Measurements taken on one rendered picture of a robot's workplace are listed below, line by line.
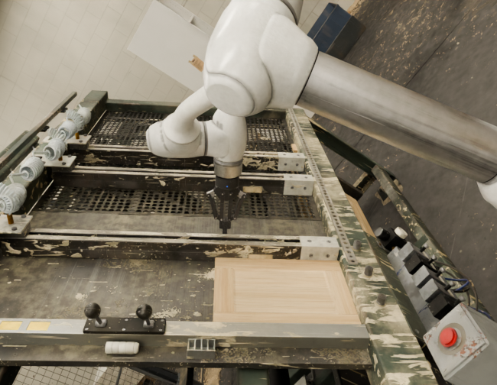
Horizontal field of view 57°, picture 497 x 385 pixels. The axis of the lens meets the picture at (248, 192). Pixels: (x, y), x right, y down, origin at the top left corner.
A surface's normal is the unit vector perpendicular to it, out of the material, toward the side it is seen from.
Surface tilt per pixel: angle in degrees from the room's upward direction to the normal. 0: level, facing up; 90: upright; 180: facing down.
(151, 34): 90
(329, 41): 90
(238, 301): 60
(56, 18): 90
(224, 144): 95
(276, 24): 81
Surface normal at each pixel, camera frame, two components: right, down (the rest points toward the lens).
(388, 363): 0.07, -0.88
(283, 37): 0.29, -0.37
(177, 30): 0.03, 0.48
